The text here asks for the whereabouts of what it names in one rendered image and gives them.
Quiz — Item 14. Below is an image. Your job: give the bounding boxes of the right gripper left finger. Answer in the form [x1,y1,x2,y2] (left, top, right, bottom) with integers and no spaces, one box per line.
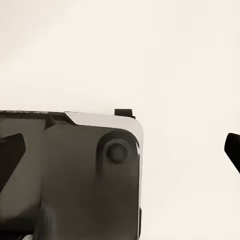
[0,133,26,193]

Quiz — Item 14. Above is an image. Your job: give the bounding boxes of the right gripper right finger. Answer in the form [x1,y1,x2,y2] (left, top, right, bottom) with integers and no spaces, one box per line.
[224,132,240,173]

